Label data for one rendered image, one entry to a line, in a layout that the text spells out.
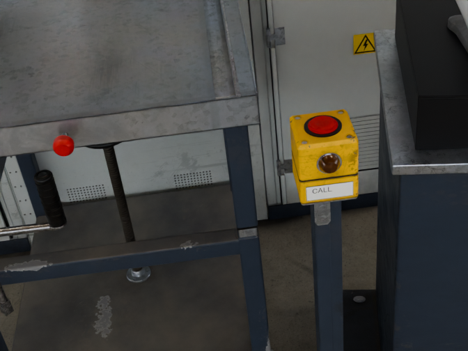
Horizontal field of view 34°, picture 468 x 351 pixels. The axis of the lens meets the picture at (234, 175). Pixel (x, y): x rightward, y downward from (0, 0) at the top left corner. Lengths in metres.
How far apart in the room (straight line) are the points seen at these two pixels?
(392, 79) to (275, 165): 0.79
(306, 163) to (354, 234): 1.20
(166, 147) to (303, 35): 0.48
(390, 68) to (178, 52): 0.39
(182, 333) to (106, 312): 0.20
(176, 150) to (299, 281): 0.48
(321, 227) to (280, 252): 1.05
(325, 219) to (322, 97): 0.95
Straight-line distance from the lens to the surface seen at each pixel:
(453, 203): 1.28
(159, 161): 2.09
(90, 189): 2.16
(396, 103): 1.34
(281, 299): 2.02
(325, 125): 1.01
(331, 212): 1.09
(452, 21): 1.35
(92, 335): 1.79
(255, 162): 2.12
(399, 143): 1.25
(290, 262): 2.11
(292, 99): 2.00
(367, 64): 1.99
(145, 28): 1.45
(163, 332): 1.75
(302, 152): 0.99
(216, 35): 1.38
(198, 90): 1.23
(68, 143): 1.20
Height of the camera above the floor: 1.47
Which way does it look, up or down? 37 degrees down
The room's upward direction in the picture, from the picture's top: 7 degrees counter-clockwise
